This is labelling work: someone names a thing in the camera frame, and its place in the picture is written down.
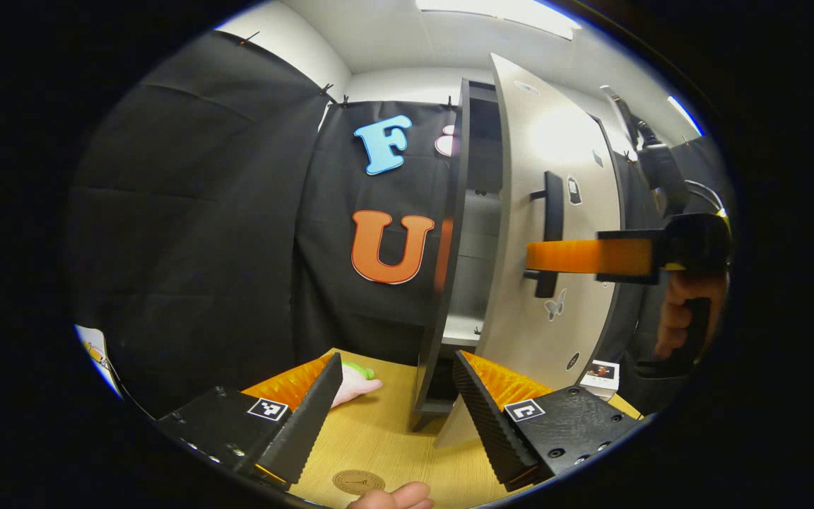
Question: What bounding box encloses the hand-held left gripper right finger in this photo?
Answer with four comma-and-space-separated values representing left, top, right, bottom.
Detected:
453, 350, 642, 492

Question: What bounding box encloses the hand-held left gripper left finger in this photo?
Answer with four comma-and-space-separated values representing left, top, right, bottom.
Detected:
156, 352, 344, 490

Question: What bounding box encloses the black door handle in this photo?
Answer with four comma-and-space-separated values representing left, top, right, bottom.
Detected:
524, 171, 565, 299

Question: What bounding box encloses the round brown coaster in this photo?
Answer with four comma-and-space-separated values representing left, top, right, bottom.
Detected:
332, 469, 387, 496

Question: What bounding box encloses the beige cabinet door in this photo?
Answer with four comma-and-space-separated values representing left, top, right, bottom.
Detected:
435, 53, 625, 450

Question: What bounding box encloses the dark grey cabinet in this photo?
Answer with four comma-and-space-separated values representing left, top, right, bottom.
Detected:
411, 78, 503, 432

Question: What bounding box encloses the white cabinet shelf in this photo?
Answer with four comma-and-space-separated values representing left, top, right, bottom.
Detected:
442, 315, 485, 347

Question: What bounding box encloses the pink plush toy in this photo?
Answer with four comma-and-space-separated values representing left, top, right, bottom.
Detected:
329, 361, 384, 409

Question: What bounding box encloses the white portrait cover book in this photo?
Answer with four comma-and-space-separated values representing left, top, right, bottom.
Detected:
580, 359, 621, 400

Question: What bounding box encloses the black backdrop cloth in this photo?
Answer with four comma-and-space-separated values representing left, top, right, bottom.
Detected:
68, 30, 733, 418

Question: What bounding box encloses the large ceiling light panel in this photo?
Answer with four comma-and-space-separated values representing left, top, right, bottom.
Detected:
415, 0, 583, 40

